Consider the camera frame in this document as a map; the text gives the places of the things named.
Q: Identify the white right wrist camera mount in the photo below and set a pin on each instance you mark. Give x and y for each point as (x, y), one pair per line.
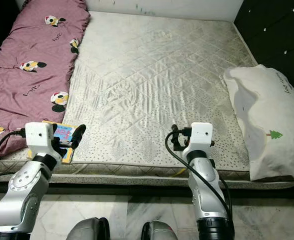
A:
(199, 135)

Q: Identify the grey robot leg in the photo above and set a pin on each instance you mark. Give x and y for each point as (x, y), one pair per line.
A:
(86, 230)
(159, 231)

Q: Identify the grey left robot leg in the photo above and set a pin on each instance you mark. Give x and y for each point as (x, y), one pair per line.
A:
(86, 230)

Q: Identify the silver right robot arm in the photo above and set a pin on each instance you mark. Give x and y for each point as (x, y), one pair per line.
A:
(209, 195)

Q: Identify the white quilted mattress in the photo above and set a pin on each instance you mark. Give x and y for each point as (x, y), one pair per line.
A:
(157, 75)

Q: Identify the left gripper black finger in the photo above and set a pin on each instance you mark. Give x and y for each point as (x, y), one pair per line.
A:
(78, 136)

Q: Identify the colourful blue yellow book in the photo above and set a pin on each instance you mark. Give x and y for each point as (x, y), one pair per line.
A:
(64, 134)

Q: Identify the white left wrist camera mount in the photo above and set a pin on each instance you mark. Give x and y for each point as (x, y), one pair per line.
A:
(38, 134)

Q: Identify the dark bed base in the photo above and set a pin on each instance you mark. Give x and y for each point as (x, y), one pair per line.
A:
(117, 189)

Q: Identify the black tufted headboard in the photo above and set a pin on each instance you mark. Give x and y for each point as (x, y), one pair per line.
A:
(277, 30)

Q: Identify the pink cartoon print blanket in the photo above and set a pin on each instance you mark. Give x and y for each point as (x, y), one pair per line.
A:
(27, 75)

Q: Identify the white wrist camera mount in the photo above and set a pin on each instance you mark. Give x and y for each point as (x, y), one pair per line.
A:
(199, 135)
(38, 134)

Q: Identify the grey right robot leg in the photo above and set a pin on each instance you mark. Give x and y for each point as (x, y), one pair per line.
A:
(159, 231)

